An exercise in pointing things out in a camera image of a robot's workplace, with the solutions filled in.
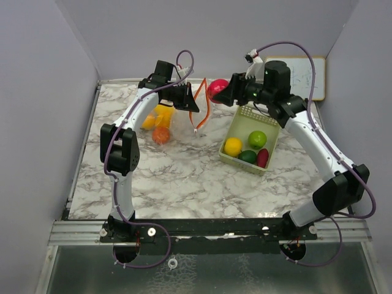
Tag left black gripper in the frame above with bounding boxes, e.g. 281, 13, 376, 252
163, 81, 199, 113

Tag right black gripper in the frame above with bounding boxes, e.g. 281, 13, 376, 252
214, 72, 273, 107

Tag red toy apple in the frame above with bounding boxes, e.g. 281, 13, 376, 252
207, 78, 229, 104

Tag clear bag orange slider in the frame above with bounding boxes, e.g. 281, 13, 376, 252
170, 78, 213, 143

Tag yellow toy bell pepper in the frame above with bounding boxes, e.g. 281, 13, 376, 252
154, 104, 175, 128

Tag clear zip top bag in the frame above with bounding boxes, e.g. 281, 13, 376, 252
141, 104, 175, 145

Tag orange toy pumpkin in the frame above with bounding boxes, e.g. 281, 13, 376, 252
152, 126, 170, 145

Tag yellow toy mango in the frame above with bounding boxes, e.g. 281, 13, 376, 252
141, 113, 156, 130

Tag pale green plastic basket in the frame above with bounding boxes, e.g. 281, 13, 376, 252
219, 105, 281, 175

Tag light green toy apple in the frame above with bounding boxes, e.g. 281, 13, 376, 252
247, 130, 267, 150

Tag yellow toy lemon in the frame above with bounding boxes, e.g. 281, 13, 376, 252
224, 137, 243, 157

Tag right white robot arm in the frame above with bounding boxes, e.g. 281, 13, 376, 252
213, 61, 370, 239

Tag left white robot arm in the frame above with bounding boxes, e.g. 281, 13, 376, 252
100, 61, 200, 242

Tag dark green toy lime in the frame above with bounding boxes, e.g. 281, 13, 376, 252
238, 150, 257, 164

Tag small whiteboard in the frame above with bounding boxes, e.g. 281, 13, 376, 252
266, 56, 326, 101

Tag dark red toy fruit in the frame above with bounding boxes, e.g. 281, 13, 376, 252
256, 148, 270, 168

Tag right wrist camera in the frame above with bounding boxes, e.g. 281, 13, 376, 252
244, 49, 264, 79

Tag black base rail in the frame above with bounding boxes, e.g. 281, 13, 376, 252
99, 217, 317, 255

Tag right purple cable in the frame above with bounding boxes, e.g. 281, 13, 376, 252
244, 41, 377, 266

